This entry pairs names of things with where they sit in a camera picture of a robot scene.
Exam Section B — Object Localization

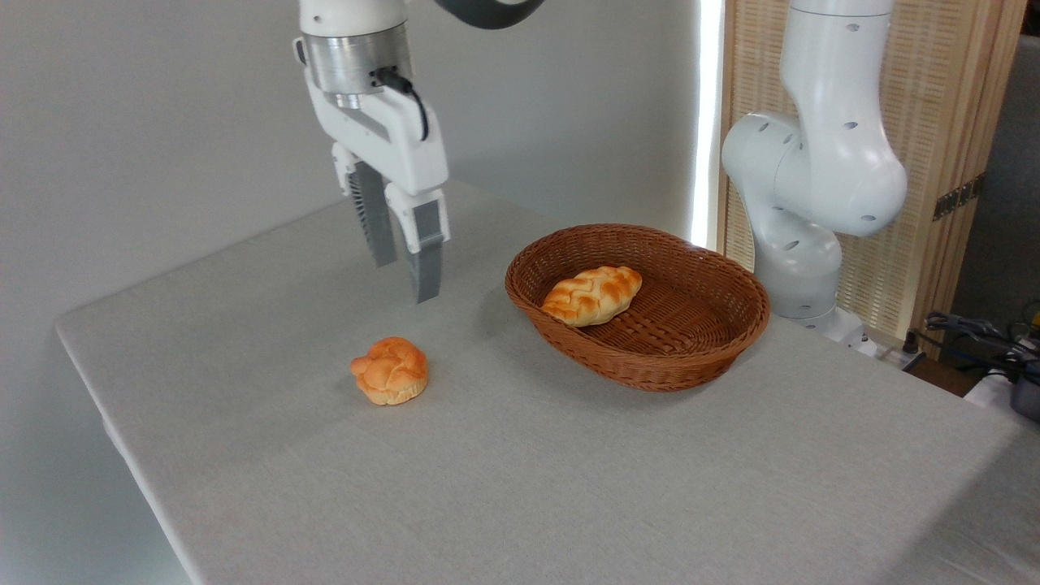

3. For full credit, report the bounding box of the brown wicker basket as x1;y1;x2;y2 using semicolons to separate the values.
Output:
505;223;771;393

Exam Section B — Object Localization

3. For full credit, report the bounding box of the round orange bread roll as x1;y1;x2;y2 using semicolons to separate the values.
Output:
350;336;429;406

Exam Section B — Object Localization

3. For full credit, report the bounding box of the grey tablecloth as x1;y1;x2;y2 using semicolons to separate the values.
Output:
55;171;1040;585

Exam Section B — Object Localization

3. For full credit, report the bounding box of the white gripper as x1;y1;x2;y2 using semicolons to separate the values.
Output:
304;68;451;305

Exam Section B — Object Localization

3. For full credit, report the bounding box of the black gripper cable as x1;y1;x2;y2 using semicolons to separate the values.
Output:
375;68;430;142

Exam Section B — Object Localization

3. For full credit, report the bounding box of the black cable bundle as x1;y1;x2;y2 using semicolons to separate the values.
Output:
904;310;1040;384

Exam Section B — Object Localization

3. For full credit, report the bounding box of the long braided bread loaf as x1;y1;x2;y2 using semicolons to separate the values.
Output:
540;266;644;328

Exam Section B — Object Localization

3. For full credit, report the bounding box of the dark metal screen hinge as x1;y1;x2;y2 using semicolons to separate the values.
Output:
932;171;986;223

